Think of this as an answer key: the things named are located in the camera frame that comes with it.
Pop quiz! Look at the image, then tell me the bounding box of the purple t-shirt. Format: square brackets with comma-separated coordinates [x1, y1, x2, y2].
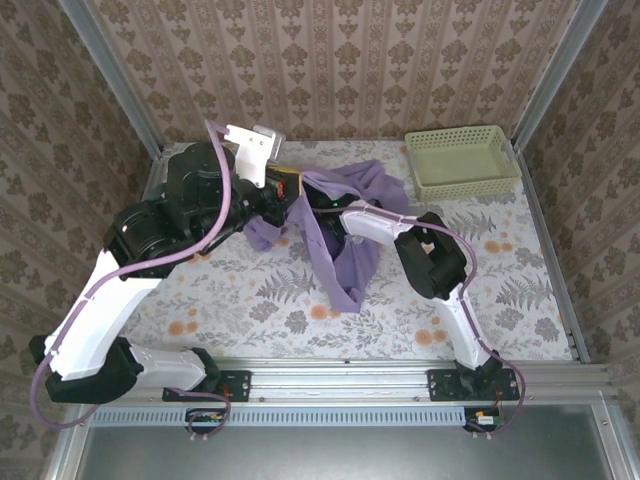
[243, 158, 410, 315]

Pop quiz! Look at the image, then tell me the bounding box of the floral print tablecloth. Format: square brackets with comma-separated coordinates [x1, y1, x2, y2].
[122, 139, 575, 362]

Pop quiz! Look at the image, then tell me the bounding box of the pale green plastic basket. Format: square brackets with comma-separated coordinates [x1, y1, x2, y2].
[403, 124, 523, 203]

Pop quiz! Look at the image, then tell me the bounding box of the small black connector board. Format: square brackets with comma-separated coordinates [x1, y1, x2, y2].
[184, 407, 227, 434]
[462, 407, 504, 433]

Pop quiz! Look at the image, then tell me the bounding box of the grey metal panel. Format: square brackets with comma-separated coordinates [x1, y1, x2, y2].
[44, 405, 640, 480]

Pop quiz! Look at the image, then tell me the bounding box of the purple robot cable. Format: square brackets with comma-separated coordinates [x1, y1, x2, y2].
[29, 118, 236, 444]
[319, 202, 527, 441]

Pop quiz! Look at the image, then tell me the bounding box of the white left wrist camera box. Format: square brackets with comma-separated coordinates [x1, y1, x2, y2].
[224, 123, 287, 190]

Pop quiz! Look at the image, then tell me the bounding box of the aluminium table side rail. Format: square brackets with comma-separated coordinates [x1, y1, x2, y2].
[142, 144, 174, 201]
[514, 144, 592, 364]

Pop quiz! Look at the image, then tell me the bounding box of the aluminium frame post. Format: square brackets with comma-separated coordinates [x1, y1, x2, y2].
[56, 0, 166, 157]
[509, 0, 615, 151]

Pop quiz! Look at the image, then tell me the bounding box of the aluminium front rail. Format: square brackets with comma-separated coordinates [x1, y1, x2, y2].
[74, 357, 614, 405]

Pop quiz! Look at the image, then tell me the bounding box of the grey slotted cable duct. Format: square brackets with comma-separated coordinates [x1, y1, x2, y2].
[92, 404, 469, 428]

